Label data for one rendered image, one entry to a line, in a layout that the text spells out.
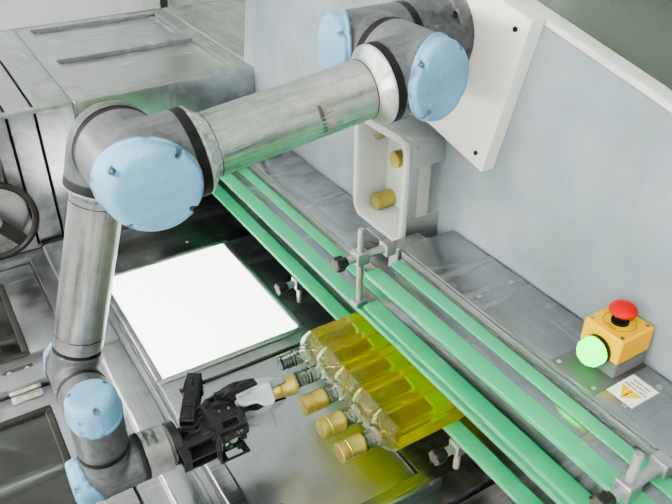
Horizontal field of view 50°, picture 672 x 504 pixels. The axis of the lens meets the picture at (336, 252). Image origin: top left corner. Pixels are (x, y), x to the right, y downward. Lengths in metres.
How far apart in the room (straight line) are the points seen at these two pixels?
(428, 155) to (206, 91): 0.83
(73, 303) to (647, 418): 0.82
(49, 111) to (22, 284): 0.43
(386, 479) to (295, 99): 0.68
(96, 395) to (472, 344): 0.57
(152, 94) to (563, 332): 1.22
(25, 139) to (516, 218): 1.19
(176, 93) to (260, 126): 1.06
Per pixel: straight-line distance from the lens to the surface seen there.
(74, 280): 1.08
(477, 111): 1.23
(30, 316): 1.82
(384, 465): 1.31
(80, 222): 1.04
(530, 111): 1.18
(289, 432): 1.36
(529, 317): 1.20
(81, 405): 1.06
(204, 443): 1.18
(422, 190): 1.37
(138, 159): 0.83
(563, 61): 1.12
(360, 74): 0.98
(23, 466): 1.48
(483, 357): 1.14
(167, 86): 1.95
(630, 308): 1.10
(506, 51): 1.16
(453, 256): 1.32
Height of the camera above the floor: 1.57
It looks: 26 degrees down
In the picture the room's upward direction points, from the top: 109 degrees counter-clockwise
